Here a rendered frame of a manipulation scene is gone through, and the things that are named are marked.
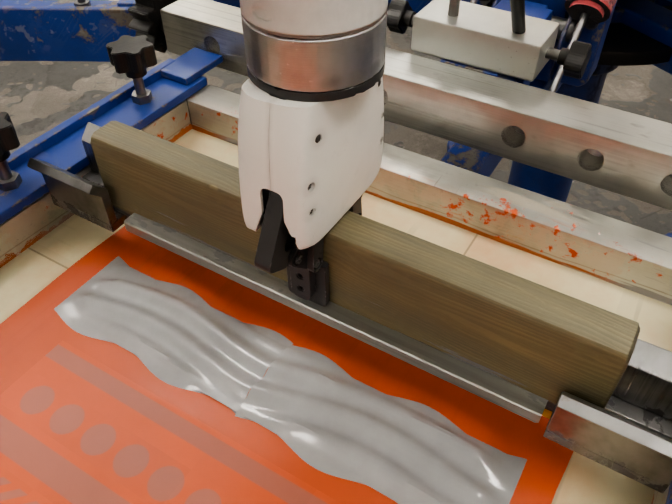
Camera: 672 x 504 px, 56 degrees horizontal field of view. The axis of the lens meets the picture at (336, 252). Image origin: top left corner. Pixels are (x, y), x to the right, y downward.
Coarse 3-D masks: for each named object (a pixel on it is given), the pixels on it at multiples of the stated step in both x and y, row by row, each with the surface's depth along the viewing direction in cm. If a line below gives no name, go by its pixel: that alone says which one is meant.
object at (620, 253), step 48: (192, 96) 66; (384, 144) 60; (48, 192) 55; (384, 192) 59; (432, 192) 56; (480, 192) 55; (528, 192) 55; (0, 240) 52; (528, 240) 54; (576, 240) 51; (624, 240) 50
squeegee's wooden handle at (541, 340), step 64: (128, 128) 49; (128, 192) 51; (192, 192) 46; (384, 256) 39; (448, 256) 39; (384, 320) 43; (448, 320) 40; (512, 320) 37; (576, 320) 35; (576, 384) 37
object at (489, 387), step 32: (128, 224) 51; (160, 224) 51; (192, 256) 49; (224, 256) 48; (256, 288) 47; (288, 288) 46; (320, 320) 45; (352, 320) 44; (416, 352) 42; (480, 384) 40; (512, 384) 40
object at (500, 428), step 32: (320, 352) 47; (352, 352) 47; (384, 352) 47; (384, 384) 45; (416, 384) 45; (448, 384) 45; (448, 416) 43; (480, 416) 43; (512, 416) 43; (256, 448) 41; (288, 448) 41; (512, 448) 41; (544, 448) 41; (320, 480) 40; (544, 480) 40
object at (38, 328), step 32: (96, 256) 54; (128, 256) 54; (160, 256) 54; (64, 288) 51; (192, 288) 51; (224, 288) 51; (32, 320) 49; (256, 320) 49; (288, 320) 49; (0, 352) 47; (32, 352) 47; (96, 352) 47; (128, 352) 47; (0, 384) 45; (160, 384) 45; (224, 416) 43
